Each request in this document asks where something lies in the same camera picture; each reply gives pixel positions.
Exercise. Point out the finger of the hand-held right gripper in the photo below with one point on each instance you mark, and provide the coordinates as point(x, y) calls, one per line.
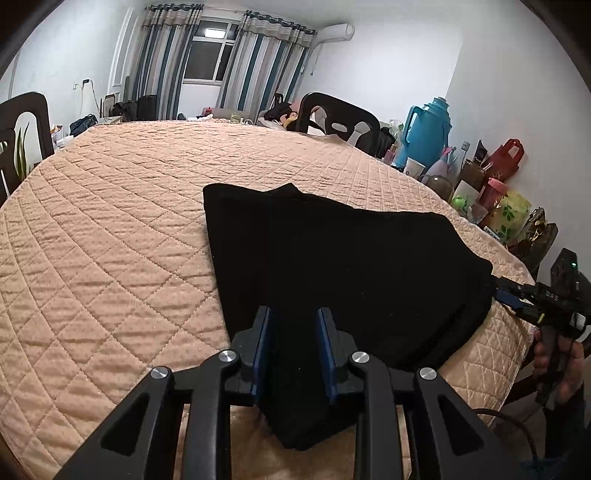
point(526, 311)
point(517, 287)

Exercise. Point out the blue thermos jug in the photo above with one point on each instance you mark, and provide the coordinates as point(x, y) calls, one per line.
point(425, 134)

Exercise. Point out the green potted plant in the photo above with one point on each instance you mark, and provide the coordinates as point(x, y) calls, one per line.
point(21, 157)

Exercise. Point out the window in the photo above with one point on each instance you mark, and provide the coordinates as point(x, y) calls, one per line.
point(207, 55)

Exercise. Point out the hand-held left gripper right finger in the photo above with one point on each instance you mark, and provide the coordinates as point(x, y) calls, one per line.
point(325, 355)

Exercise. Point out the green leaf print bag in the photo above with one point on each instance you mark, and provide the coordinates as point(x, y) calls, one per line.
point(510, 214)

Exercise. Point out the white paper cup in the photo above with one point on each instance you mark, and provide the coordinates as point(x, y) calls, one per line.
point(414, 168)

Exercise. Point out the dark blue bag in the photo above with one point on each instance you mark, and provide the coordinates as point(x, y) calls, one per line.
point(83, 124)

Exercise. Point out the red tote bag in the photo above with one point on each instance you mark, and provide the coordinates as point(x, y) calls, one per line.
point(508, 161)

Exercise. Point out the black suitcase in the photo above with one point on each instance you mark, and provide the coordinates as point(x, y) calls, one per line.
point(147, 108)

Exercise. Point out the black bag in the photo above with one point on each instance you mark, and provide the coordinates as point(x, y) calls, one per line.
point(123, 109)

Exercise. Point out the dark grey backpack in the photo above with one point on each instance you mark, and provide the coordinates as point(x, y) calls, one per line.
point(385, 143)

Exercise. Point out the striped curtain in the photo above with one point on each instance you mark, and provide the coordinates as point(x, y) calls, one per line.
point(268, 64)
point(157, 60)

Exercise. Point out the black pants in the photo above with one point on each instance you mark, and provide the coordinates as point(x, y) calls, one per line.
point(369, 267)

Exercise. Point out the dark wooden chair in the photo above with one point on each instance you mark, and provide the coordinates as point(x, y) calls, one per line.
point(39, 124)
point(364, 124)

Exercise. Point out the peach quilted blanket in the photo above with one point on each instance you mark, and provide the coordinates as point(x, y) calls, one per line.
point(115, 230)

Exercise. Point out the brown paper bag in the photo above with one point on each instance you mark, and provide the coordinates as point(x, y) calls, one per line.
point(471, 173)

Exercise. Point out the grey sofa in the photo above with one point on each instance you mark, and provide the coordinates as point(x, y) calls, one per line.
point(226, 114)

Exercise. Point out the white air conditioner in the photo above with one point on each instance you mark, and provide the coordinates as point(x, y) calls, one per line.
point(334, 33)

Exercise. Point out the green toy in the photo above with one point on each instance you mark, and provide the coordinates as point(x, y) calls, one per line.
point(461, 202)

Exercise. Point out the person's right forearm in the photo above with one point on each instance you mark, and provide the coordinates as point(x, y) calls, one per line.
point(563, 429)

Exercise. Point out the person's right hand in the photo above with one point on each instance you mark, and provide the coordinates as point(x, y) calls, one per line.
point(572, 369)

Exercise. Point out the brown patterned bag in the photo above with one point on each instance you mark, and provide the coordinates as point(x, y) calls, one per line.
point(535, 240)

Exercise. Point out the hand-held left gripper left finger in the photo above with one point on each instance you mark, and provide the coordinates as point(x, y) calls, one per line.
point(263, 350)

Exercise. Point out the pink cup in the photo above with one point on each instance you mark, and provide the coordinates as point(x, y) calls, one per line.
point(491, 196)

